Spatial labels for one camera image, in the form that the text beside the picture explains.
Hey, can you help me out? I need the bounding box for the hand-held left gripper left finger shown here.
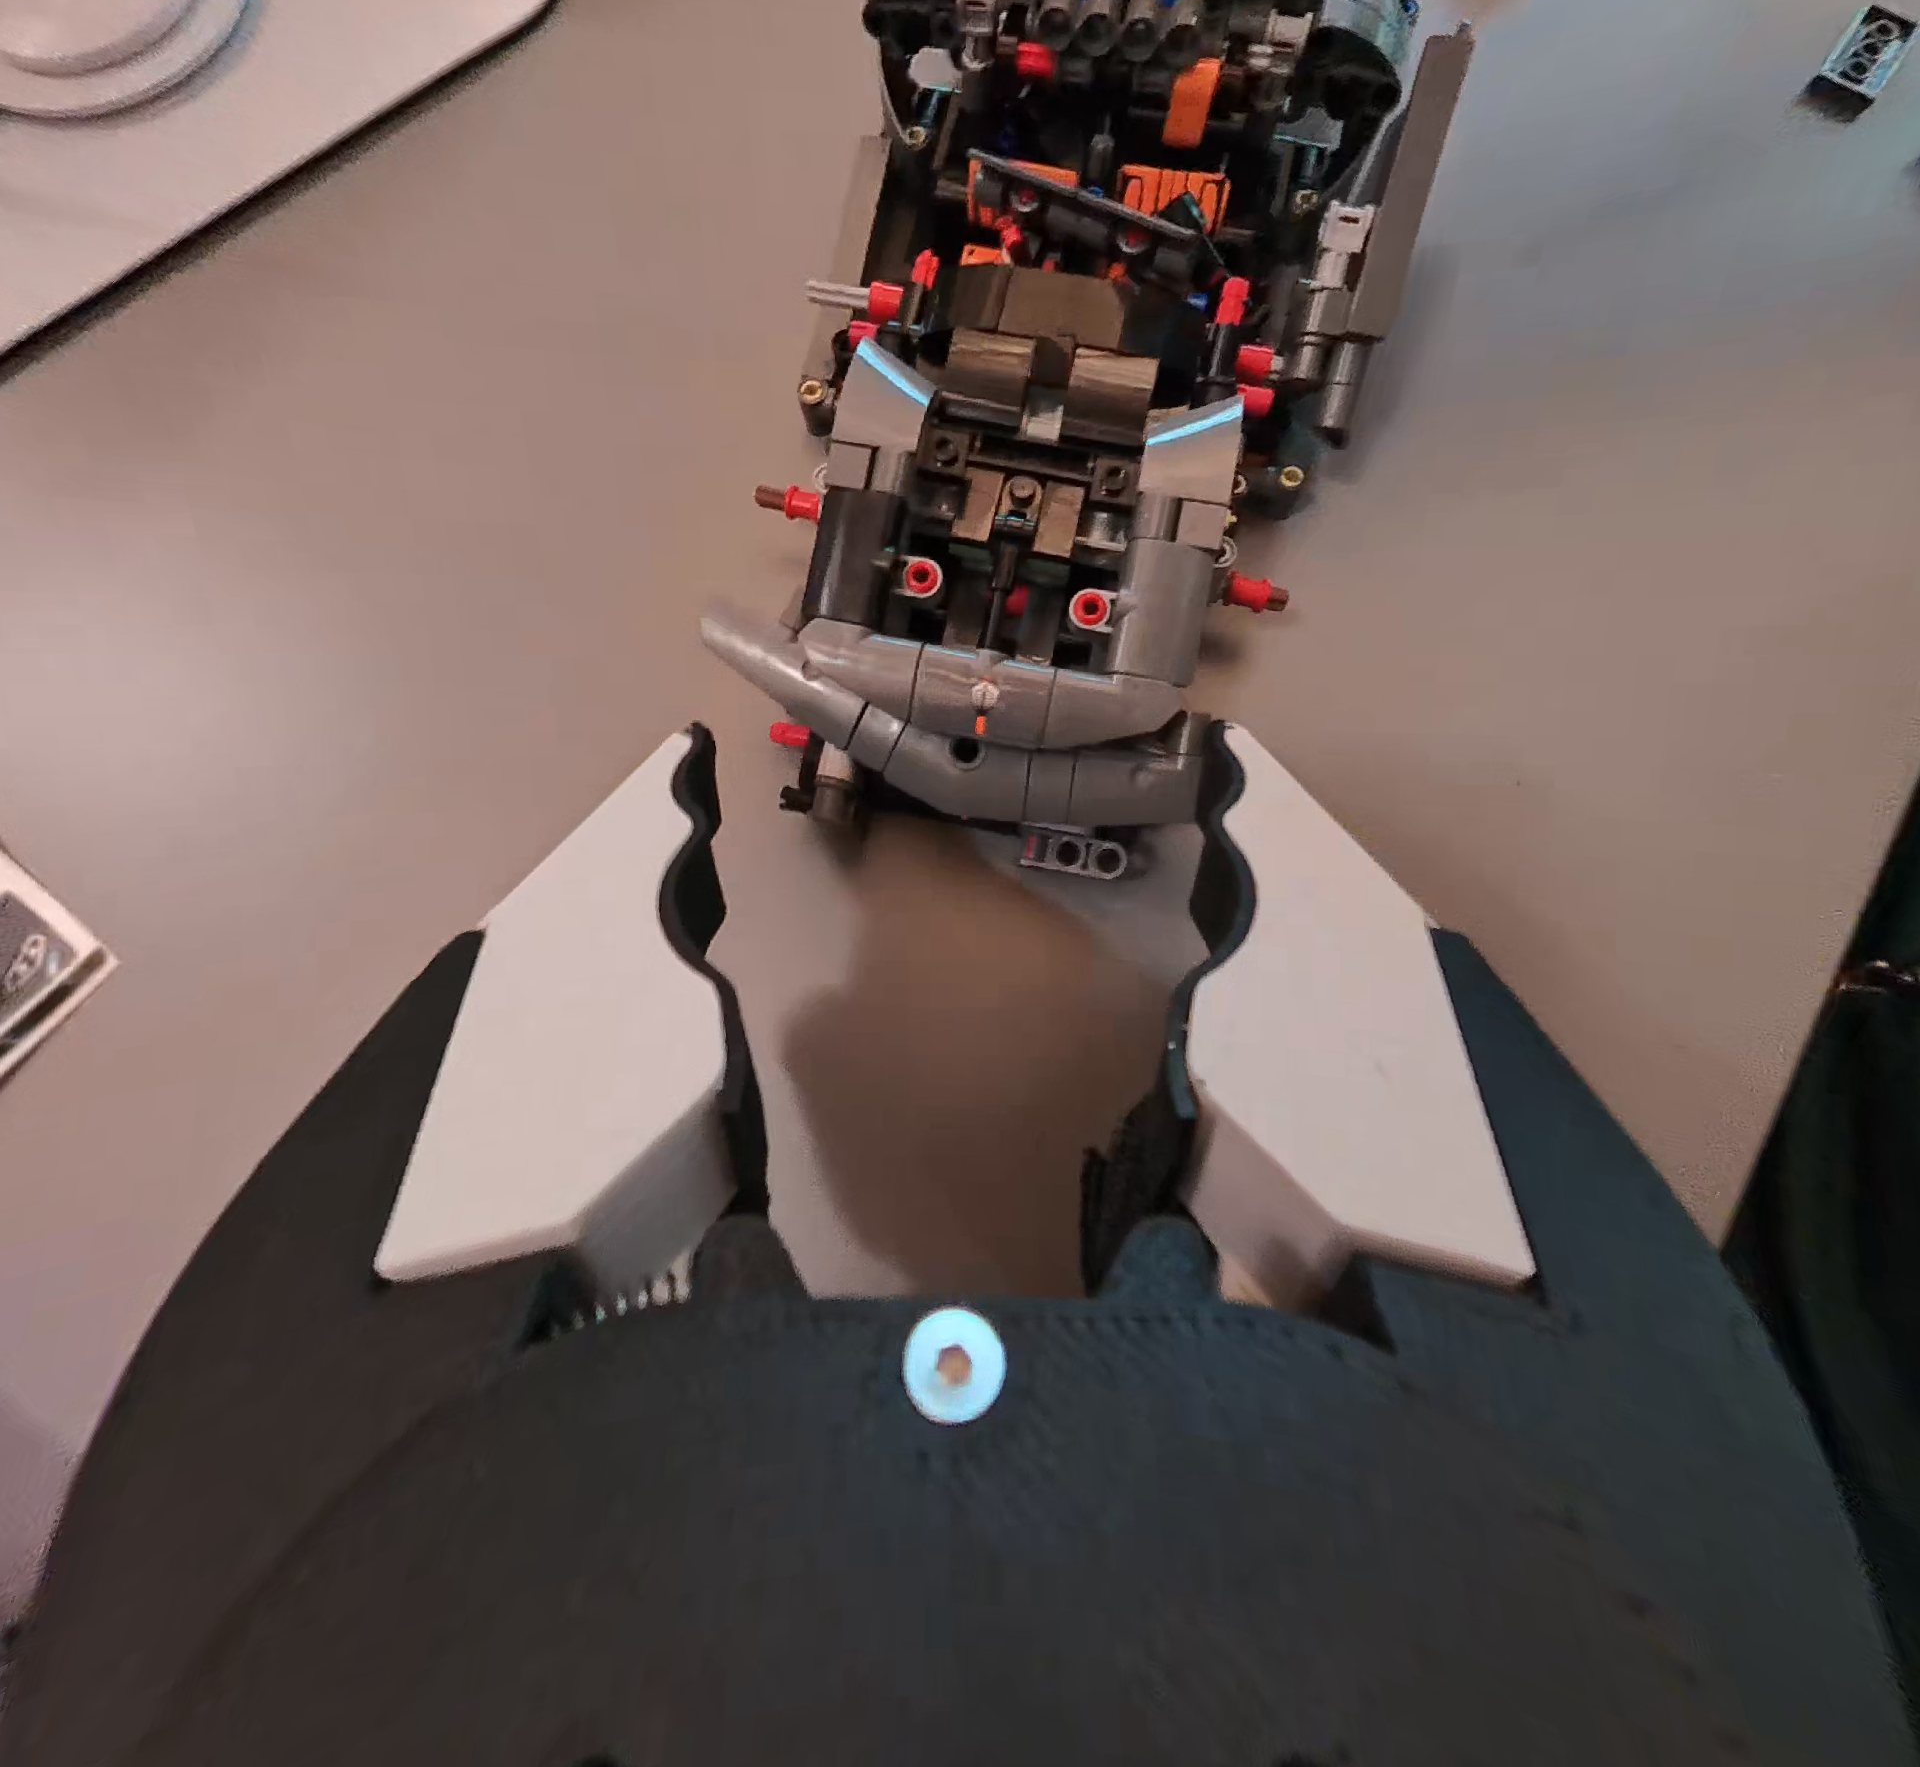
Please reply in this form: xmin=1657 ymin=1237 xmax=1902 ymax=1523
xmin=372 ymin=721 xmax=777 ymax=1285

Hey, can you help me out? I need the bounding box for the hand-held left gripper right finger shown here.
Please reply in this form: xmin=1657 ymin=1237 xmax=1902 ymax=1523
xmin=1162 ymin=721 xmax=1548 ymax=1315

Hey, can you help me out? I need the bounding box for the grey black lego car model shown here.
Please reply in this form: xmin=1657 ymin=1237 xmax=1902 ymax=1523
xmin=696 ymin=0 xmax=1480 ymax=881

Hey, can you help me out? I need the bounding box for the lego sticker sheet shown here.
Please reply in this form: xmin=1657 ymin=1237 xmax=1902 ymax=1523
xmin=0 ymin=843 xmax=122 ymax=1081

